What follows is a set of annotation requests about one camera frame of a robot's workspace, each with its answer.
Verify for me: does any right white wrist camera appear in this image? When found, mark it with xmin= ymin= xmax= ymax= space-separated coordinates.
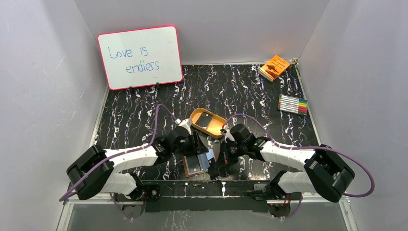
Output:
xmin=220 ymin=128 xmax=235 ymax=142

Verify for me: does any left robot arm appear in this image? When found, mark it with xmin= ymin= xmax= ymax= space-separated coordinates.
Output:
xmin=66 ymin=126 xmax=208 ymax=200

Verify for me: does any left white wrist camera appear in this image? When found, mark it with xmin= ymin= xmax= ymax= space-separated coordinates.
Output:
xmin=175 ymin=118 xmax=192 ymax=135

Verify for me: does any orange oval tray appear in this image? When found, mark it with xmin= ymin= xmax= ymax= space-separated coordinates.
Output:
xmin=189 ymin=108 xmax=226 ymax=139

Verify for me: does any brown leather card holder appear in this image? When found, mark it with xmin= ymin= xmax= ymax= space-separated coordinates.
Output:
xmin=182 ymin=149 xmax=216 ymax=177

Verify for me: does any coloured marker pen set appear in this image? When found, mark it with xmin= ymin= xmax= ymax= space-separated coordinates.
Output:
xmin=278 ymin=94 xmax=308 ymax=116

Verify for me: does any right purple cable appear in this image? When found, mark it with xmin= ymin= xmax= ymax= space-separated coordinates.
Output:
xmin=223 ymin=114 xmax=375 ymax=220

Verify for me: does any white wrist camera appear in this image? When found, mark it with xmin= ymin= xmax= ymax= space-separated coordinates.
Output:
xmin=220 ymin=128 xmax=235 ymax=142
xmin=175 ymin=118 xmax=192 ymax=135

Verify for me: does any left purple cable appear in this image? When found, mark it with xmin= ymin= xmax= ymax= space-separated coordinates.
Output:
xmin=59 ymin=104 xmax=179 ymax=220

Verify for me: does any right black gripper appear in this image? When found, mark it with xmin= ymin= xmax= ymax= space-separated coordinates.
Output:
xmin=214 ymin=140 xmax=246 ymax=168

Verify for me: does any orange book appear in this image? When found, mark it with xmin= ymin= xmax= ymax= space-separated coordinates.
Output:
xmin=258 ymin=55 xmax=291 ymax=82

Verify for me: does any black credit card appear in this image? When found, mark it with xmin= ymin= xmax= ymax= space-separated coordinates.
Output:
xmin=195 ymin=112 xmax=213 ymax=129
xmin=186 ymin=156 xmax=201 ymax=175
xmin=208 ymin=158 xmax=217 ymax=171

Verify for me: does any purple cable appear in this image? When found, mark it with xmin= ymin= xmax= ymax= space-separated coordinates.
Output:
xmin=223 ymin=114 xmax=375 ymax=220
xmin=59 ymin=104 xmax=179 ymax=220

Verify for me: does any pink framed whiteboard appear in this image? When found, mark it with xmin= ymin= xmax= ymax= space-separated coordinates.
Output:
xmin=97 ymin=25 xmax=183 ymax=90

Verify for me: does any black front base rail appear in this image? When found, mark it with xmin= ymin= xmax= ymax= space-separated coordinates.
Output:
xmin=142 ymin=180 xmax=276 ymax=212

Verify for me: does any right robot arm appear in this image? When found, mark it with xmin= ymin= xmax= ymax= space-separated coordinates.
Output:
xmin=209 ymin=124 xmax=355 ymax=202

